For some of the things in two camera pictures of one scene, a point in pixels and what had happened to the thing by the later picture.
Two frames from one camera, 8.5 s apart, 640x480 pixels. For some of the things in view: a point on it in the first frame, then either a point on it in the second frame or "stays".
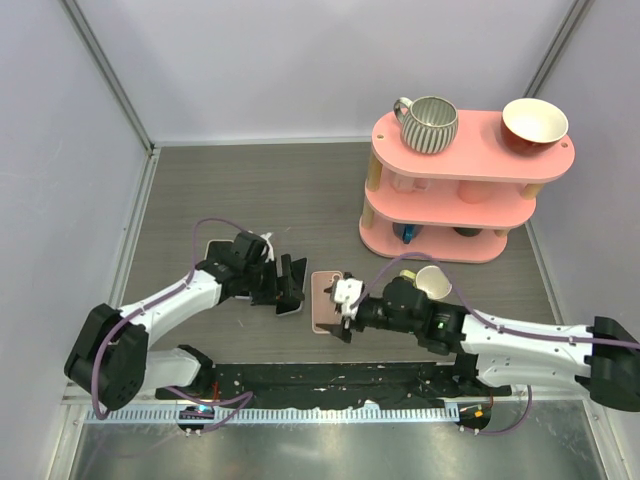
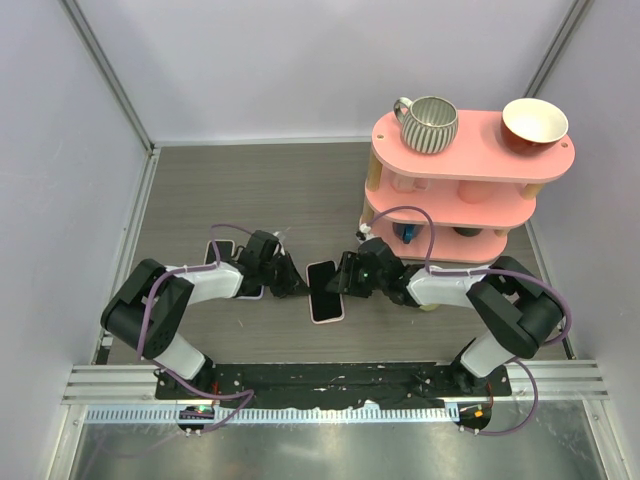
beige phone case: (220, 251) stays
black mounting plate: (291, 384) stays
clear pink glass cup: (404, 184) stays
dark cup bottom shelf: (468, 231) stays
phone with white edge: (219, 251) stays
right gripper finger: (341, 331) → (341, 281)
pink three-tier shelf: (456, 205) stays
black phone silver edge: (288, 307) → (325, 305)
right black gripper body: (373, 311) → (363, 281)
